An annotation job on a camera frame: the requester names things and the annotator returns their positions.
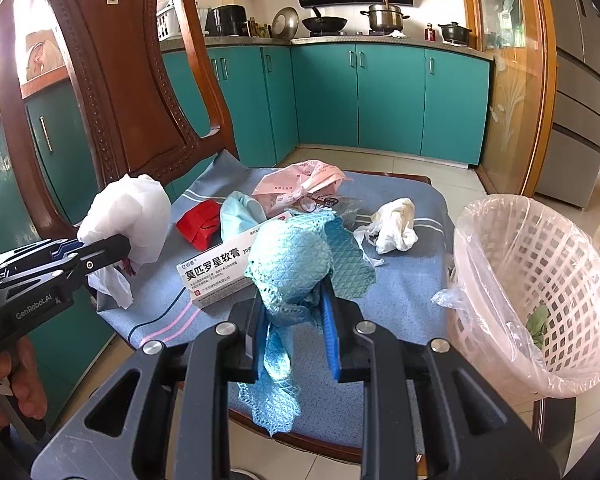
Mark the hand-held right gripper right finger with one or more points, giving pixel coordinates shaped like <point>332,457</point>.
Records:
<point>332,335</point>

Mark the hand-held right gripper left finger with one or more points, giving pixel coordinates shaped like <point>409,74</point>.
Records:
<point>252,340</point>

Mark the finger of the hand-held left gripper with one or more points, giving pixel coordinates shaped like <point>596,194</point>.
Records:
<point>100,257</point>
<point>65,252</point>

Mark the white plastic bag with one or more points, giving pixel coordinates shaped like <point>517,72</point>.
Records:
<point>130,220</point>

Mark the teal quilted cloth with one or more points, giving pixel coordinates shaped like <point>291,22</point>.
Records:
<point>290,260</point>

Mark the dark green wrapper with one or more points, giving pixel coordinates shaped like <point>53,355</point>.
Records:
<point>537,325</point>

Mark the pink plastic basket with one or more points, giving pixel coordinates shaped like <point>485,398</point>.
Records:
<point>530,260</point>

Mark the person's left hand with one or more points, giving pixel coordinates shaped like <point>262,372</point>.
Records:
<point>27,380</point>

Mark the white medicine box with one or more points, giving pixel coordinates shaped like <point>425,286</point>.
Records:
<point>215,280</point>

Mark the teal cabinet wooden top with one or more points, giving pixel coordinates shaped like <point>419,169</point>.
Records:
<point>55,170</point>

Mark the blue striped seat cushion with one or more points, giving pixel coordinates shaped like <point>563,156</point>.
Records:
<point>405,280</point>

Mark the red packet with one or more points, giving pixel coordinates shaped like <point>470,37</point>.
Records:
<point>200,222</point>

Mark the pink wastebasket with liner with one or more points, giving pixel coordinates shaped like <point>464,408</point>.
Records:
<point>447,297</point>

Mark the light blue face mask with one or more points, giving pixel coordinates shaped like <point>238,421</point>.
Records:
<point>240,215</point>

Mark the white crumpled tissue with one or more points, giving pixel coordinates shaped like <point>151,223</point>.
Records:
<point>395,225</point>

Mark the clear crumpled wrapper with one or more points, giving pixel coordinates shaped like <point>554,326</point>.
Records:
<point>340,207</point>

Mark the pink plastic bag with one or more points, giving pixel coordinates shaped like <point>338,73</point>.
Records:
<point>290,182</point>

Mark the carved wooden chair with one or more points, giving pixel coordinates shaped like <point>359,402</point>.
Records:
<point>125,85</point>

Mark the light wooden board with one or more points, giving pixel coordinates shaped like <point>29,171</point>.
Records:
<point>45,57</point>

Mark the teal cabinet stone countertop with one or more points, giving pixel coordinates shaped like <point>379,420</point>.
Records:
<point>390,100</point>

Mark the white dish rack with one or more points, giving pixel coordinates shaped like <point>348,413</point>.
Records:
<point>170,25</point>

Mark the black air fryer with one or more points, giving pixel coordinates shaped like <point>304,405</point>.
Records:
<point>225,20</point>

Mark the round steel lid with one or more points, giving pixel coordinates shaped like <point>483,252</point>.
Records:
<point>286,22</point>

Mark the wood framed glass door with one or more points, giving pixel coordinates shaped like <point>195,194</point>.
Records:
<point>510,85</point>

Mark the white rag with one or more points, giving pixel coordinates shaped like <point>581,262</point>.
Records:
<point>399,35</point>

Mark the black wok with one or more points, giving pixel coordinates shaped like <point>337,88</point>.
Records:
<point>325,24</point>

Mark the small red bottle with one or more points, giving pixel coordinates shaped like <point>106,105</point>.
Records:
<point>430,33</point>

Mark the steel cooking pot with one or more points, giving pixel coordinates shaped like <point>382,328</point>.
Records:
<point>385,17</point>

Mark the black casserole pot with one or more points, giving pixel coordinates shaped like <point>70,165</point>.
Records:
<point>455,34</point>

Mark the silver refrigerator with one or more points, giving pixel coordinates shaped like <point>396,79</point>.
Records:
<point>580,85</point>

